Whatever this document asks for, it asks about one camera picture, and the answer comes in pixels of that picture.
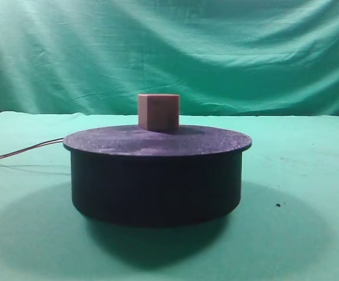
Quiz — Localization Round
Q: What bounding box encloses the red power wire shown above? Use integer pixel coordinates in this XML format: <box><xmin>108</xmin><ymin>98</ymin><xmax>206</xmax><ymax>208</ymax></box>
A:
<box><xmin>0</xmin><ymin>137</ymin><xmax>65</xmax><ymax>165</ymax></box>

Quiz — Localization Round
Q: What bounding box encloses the black round turntable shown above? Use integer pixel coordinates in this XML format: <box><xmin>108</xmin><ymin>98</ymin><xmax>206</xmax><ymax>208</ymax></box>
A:
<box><xmin>63</xmin><ymin>125</ymin><xmax>252</xmax><ymax>228</ymax></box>

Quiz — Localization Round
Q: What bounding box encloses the pink cube block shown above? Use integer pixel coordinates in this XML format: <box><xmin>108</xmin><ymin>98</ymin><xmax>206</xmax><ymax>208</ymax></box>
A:
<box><xmin>138</xmin><ymin>94</ymin><xmax>180</xmax><ymax>132</ymax></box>

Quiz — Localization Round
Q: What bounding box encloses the green backdrop cloth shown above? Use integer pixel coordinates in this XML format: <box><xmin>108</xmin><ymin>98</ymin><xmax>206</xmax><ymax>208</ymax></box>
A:
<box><xmin>0</xmin><ymin>1</ymin><xmax>339</xmax><ymax>116</ymax></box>

